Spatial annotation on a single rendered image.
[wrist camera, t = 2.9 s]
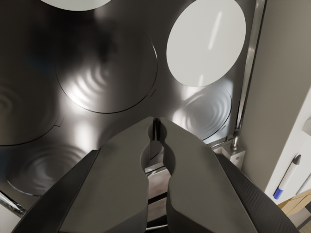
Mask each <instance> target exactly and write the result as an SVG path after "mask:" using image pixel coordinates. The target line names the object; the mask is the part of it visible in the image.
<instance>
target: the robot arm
mask: <svg viewBox="0 0 311 233"><path fill-rule="evenodd" d="M155 129H156V137H157V141H159V142H160V143H161V144H162V146H163V147H164V155H163V164H164V166H165V167H166V168H167V169H168V171H169V173H170V175H171V177H170V178H169V181H168V192H167V200H166V212H167V222H168V229H169V231H170V232H171V233H300V232H299V230H298V229H297V228H296V227H295V225H294V224H293V223H292V222H291V220H290V219H289V218H288V217H287V216H286V214H285V213H284V212H283V211H282V210H281V209H280V208H279V207H278V205H277V204H276V203H275V202H274V201H273V200H272V199H271V198H270V197H269V196H268V195H266V194H265V193H264V192H263V191H262V190H261V189H260V188H259V187H258V186H257V185H256V184H255V183H254V182H252V181H251V180H250V179H249V178H248V177H247V176H246V175H245V174H244V173H243V172H242V171H241V170H240V169H238V168H237V167H236V166H235V165H234V164H233V163H232V162H231V161H230V160H229V159H228V158H227V157H226V156H224V155H223V154H222V153H215V152H214V151H213V150H212V149H211V148H210V147H209V146H208V145H207V144H205V143H204V142H203V141H202V140H201V139H200V138H198V137H197V136H195V135H194V134H192V133H191V132H189V131H187V130H186V129H184V128H182V127H181V126H179V125H177V124H176V123H174V122H172V121H170V120H169V119H167V118H165V117H159V118H153V117H151V116H149V117H147V118H145V119H143V120H141V121H140V122H138V123H136V124H134V125H132V126H131V127H129V128H127V129H125V130H123V131H122V132H120V133H118V134H116V135H115V136H113V137H112V138H111V139H109V140H108V141H107V142H106V143H105V144H104V145H103V146H102V147H100V148H99V149H98V150H92V151H90V152H89V153H88V154H87V155H86V156H85V157H84V158H83V159H82V160H80V161H79V162H78V163H77V164H76V165H75V166H74V167H73V168H72V169H71V170H69V171H68V172H67V173H66V174H65V175H64V176H63V177H62V178H61V179H59V180H58V181H57V182H56V183H55V184H54V185H53V186H52V187H51V188H50V189H48V190H47V191H46V192H45V193H44V194H43V195H42V196H41V197H40V198H39V199H38V200H37V201H36V202H35V203H34V204H33V206H32V207H31V208H30V209H29V210H28V211H27V212H26V214H25V215H24V216H23V217H22V219H21V220H20V221H19V222H18V224H17V225H16V226H15V228H14V229H13V230H12V232H11V233H144V232H145V230H146V228H147V217H148V200H149V179H148V178H147V176H146V175H145V173H144V170H145V168H146V167H147V166H148V165H149V155H150V144H151V143H152V141H155Z"/></svg>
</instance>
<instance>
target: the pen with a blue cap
mask: <svg viewBox="0 0 311 233"><path fill-rule="evenodd" d="M300 159H301V154H299V155H298V156H297V157H296V158H295V159H294V160H293V161H292V163H291V165H290V167H289V168H288V170H287V172H286V174H285V176H284V177H283V179H282V181H281V183H280V185H279V187H278V189H277V190H276V192H275V194H274V199H276V200H278V199H279V197H280V196H281V194H282V192H283V191H284V189H285V187H286V186H287V184H288V182H289V181H290V179H291V177H292V176H293V174H294V172H295V171H296V169H297V167H298V166H299V163H300Z"/></svg>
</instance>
